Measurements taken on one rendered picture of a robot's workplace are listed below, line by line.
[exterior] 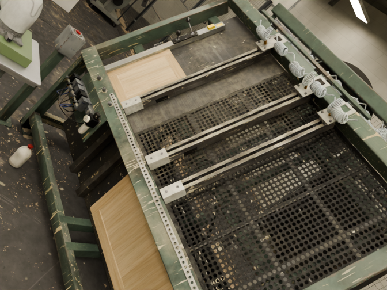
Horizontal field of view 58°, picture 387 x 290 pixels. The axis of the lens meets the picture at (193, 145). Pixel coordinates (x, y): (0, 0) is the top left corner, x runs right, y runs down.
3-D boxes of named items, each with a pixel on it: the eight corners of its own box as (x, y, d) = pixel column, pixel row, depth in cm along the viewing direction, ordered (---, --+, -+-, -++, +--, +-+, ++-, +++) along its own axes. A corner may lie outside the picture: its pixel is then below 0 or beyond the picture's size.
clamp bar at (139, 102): (122, 107, 232) (112, 81, 212) (277, 44, 249) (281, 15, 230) (127, 117, 226) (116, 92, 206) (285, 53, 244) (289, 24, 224)
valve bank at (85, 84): (50, 84, 243) (72, 61, 237) (67, 92, 255) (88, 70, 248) (65, 136, 216) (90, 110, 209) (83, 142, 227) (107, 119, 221)
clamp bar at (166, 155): (145, 160, 206) (136, 137, 186) (317, 86, 224) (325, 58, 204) (151, 173, 201) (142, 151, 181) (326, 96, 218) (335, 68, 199)
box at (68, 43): (52, 42, 247) (68, 23, 242) (66, 50, 257) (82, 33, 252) (56, 52, 241) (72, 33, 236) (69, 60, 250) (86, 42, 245)
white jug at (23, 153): (7, 156, 249) (23, 138, 243) (19, 159, 257) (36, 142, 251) (8, 166, 243) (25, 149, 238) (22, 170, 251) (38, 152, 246)
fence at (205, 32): (105, 70, 254) (103, 66, 250) (222, 25, 268) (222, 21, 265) (107, 74, 251) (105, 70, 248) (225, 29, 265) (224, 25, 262)
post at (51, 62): (-4, 114, 269) (57, 46, 248) (4, 117, 274) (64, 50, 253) (-3, 119, 266) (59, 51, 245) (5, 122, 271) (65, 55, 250)
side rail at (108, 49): (99, 56, 272) (94, 45, 263) (224, 9, 289) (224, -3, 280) (101, 60, 269) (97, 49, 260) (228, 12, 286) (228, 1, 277)
